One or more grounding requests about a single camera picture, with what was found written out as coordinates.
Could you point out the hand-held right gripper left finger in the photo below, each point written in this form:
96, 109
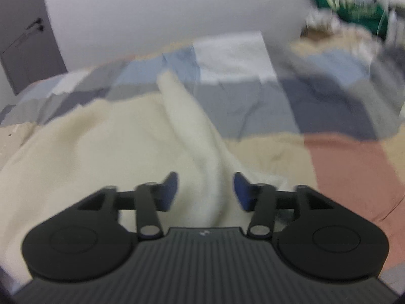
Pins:
169, 190

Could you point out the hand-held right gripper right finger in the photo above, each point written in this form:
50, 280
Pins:
243, 191

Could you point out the cream blue striped sweater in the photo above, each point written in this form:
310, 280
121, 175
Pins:
110, 152

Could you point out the white crumpled clothes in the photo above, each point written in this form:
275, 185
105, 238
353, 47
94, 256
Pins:
326, 22

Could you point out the patchwork bed cover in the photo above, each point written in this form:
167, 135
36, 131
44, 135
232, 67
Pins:
316, 139

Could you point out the grey door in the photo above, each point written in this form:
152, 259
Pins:
22, 38

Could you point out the green printed bag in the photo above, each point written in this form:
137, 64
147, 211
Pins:
354, 6

